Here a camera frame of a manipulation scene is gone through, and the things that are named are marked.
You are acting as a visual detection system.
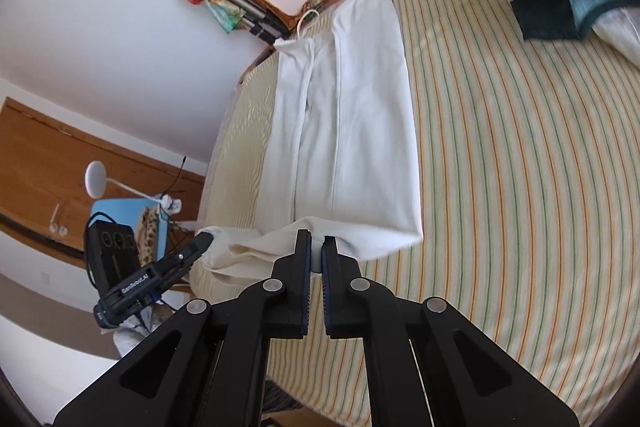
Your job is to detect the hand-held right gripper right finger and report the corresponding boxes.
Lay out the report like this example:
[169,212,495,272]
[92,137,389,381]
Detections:
[321,236,582,427]

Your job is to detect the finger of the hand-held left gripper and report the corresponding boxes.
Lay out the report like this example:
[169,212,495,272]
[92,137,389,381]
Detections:
[171,232,217,270]

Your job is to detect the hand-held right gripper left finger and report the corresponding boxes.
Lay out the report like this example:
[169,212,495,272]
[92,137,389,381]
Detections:
[52,230,315,427]

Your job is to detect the white pants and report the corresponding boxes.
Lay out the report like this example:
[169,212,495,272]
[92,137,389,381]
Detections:
[199,0,425,284]

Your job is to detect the leopard print cloth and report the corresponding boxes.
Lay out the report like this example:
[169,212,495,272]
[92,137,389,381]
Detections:
[136,206,164,266]

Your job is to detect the blue chair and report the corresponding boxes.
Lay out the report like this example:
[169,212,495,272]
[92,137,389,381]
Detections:
[90,198,172,269]

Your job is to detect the white desk lamp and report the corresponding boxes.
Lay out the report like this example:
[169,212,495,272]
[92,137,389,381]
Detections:
[85,161,173,214]

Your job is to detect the wooden door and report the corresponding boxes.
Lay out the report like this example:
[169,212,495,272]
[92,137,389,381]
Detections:
[0,99,209,279]

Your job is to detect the striped bed sheet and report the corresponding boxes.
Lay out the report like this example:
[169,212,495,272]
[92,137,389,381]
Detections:
[187,0,640,427]

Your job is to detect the dark teal cloth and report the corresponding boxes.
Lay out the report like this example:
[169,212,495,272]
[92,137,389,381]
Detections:
[510,0,640,42]

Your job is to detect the white pillow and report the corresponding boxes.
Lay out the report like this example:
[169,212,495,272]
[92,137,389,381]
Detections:
[594,6,640,74]

